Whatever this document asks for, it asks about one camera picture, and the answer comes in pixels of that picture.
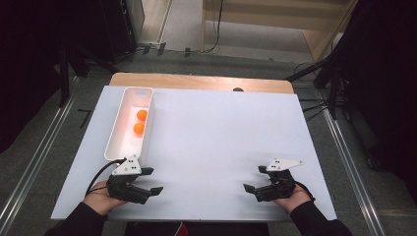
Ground black metal stand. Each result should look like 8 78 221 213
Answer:
284 55 346 121
58 41 116 108

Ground person's right hand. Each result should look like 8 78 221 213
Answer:
273 182 313 214

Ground person's left hand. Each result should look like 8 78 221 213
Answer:
83 189 128 216

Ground wooden shelf unit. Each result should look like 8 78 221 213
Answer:
200 0 359 63

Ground hanging black cable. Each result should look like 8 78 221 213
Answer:
200 0 225 54

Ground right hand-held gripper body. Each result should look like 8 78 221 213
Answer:
255 158 305 203

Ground white plastic container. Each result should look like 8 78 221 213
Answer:
103 86 155 162

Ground metal floor rail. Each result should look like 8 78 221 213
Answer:
322 107 387 236
0 76 80 228

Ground dark curtain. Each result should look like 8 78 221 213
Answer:
328 0 417 201
0 0 109 155

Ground dark cabinet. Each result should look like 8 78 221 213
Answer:
100 0 146 64

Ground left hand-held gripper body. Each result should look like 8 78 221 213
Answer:
106 154 150 206

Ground wooden table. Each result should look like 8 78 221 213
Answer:
108 72 295 95

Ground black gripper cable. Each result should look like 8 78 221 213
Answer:
85 158 128 198
294 180 317 202

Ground black floor cables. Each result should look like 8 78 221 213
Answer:
298 97 329 123

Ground person's dark clothing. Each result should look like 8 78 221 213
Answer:
123 221 270 236

